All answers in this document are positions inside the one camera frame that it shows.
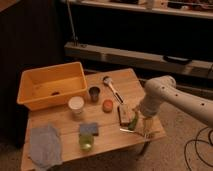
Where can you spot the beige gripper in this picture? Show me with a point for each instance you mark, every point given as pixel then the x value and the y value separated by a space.
pixel 147 124

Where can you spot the silver metal fork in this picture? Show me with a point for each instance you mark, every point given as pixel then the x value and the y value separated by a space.
pixel 147 136

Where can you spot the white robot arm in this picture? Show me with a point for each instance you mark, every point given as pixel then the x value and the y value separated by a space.
pixel 163 89

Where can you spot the dark metal cup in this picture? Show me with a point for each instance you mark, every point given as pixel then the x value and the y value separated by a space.
pixel 94 93

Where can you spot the green plastic cup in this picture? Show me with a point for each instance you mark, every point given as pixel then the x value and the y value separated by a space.
pixel 86 141

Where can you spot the green pepper toy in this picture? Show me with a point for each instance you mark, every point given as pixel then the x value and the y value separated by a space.
pixel 134 121

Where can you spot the brown scrub brush block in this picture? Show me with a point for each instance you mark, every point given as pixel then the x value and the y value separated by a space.
pixel 123 114

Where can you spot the wooden table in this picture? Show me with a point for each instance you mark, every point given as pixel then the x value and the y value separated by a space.
pixel 110 137

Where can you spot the blue sponge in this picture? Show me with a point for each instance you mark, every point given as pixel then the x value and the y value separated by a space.
pixel 89 128

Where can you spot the black remote on shelf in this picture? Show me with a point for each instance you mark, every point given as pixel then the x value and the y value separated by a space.
pixel 180 61

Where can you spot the grey lower shelf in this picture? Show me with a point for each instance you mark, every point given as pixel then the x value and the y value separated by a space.
pixel 138 59

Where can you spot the grey blue cloth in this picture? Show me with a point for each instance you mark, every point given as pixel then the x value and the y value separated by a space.
pixel 45 149

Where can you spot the yellow plastic bin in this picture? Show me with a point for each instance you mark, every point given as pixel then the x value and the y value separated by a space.
pixel 50 86

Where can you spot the upper shelf with clutter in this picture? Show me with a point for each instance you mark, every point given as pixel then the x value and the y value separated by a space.
pixel 152 6

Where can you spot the white handled dish brush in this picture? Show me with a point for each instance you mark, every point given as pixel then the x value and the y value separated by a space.
pixel 108 82

